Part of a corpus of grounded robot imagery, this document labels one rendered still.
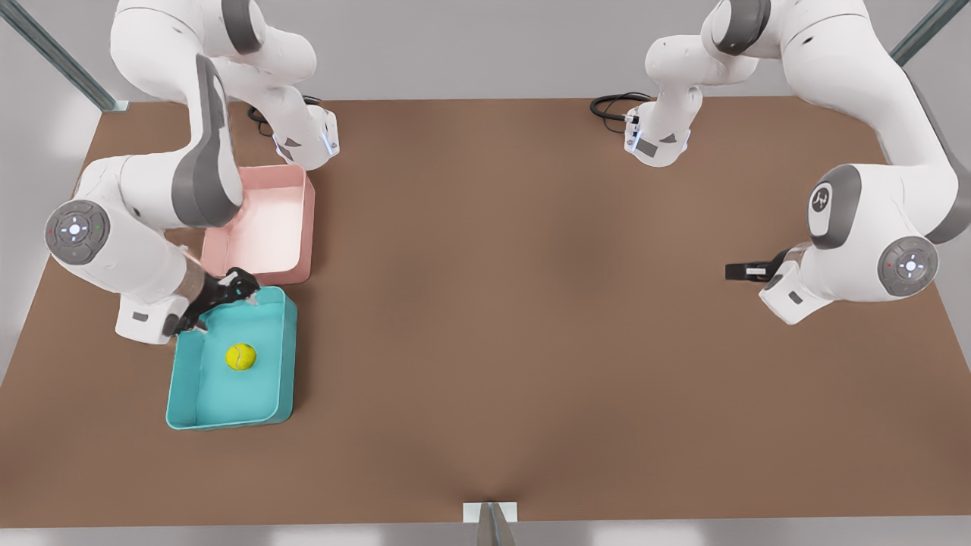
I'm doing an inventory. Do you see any pink rectangular tray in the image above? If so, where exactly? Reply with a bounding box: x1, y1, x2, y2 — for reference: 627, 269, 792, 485
200, 164, 316, 287

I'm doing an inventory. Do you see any teal rectangular tray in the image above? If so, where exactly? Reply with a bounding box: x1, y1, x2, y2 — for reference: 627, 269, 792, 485
165, 285, 298, 431

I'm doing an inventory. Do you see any black cable loop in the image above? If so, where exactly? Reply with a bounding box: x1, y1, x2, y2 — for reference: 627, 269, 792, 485
247, 96, 322, 138
590, 92, 656, 137

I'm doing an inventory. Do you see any silver frame post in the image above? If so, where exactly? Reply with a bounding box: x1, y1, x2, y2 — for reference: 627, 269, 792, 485
0, 0, 130, 113
464, 501, 520, 546
889, 0, 971, 67

